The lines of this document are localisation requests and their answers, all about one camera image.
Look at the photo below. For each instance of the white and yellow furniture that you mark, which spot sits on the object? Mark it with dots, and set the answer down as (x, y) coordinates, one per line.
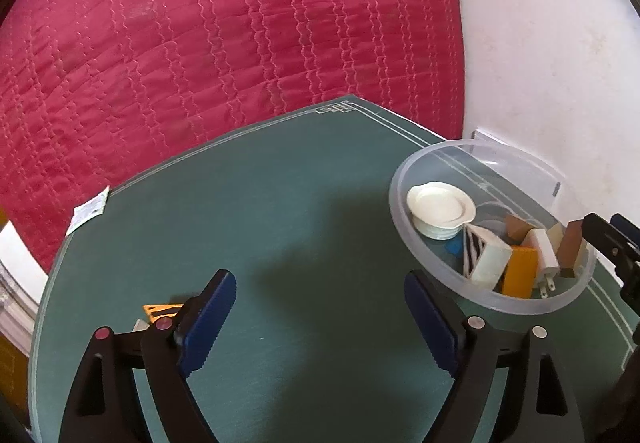
(15, 268)

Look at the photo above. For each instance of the dark brown wooden block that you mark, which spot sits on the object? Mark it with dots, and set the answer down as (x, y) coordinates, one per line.
(570, 245)

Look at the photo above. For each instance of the white block with striped face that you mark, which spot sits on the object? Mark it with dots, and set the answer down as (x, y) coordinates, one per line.
(482, 255)

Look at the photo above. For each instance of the small paper sachet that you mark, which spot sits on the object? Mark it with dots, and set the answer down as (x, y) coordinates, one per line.
(89, 212)

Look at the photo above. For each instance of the green table mat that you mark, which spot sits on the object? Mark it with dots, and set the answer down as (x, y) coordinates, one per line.
(300, 223)

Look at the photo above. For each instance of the small blue plastic piece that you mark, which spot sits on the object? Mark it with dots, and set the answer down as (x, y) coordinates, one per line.
(454, 248)

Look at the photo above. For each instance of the red quilted blanket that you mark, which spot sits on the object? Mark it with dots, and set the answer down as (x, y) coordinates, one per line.
(225, 23)

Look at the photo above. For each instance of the clear plastic bowl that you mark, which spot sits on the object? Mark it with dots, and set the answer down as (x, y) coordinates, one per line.
(435, 158)

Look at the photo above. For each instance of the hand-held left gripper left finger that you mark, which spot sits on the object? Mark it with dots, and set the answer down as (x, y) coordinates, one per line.
(207, 323)

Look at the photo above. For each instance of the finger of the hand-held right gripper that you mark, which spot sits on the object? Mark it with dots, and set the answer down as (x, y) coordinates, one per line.
(602, 238)
(627, 227)

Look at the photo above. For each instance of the orange striped block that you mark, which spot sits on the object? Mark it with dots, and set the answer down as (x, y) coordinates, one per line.
(160, 309)

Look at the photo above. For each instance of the orange rectangular block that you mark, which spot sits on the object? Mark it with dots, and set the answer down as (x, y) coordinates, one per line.
(520, 273)

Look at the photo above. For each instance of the white charger plug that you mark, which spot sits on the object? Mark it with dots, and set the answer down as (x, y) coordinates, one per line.
(542, 253)

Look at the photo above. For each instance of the small white block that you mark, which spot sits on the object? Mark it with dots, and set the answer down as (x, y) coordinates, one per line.
(140, 324)

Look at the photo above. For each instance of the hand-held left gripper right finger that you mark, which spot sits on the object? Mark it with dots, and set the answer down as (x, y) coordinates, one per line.
(430, 323)

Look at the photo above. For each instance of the white round lid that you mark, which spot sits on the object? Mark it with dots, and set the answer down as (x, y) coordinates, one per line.
(440, 208)

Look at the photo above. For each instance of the cream rectangular block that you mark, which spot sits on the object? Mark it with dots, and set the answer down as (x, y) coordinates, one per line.
(556, 235)

